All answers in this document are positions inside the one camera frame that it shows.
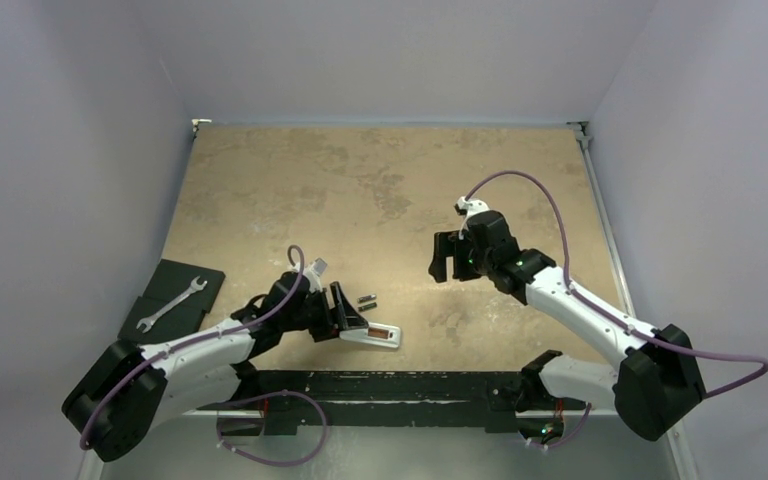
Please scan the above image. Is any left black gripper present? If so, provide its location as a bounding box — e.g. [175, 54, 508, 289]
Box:
[280, 281, 365, 340]

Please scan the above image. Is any silver black AAA battery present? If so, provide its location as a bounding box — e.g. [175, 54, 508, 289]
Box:
[357, 294, 377, 304]

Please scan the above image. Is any white remote control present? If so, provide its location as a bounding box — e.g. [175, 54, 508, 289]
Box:
[339, 322, 402, 350]

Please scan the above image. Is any green black AAA battery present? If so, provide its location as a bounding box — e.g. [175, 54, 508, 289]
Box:
[358, 302, 378, 312]

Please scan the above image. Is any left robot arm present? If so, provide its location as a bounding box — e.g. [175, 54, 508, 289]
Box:
[61, 271, 370, 462]

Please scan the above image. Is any silver open-end wrench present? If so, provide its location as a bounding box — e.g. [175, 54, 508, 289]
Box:
[136, 276, 208, 333]

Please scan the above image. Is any black foam block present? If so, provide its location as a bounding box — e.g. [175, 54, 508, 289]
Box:
[117, 259, 226, 344]

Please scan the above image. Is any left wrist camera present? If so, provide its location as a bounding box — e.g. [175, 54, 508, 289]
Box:
[302, 258, 328, 293]

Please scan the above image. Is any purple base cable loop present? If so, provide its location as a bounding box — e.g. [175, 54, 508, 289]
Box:
[215, 389, 330, 469]

